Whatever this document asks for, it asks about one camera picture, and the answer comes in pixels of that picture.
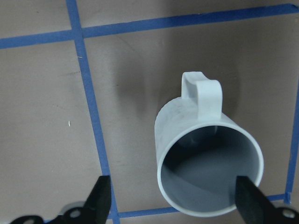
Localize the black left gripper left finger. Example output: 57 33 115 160
9 175 111 224

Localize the white ceramic mug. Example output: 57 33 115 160
154 71 264 217

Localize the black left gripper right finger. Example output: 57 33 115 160
235 176 299 224

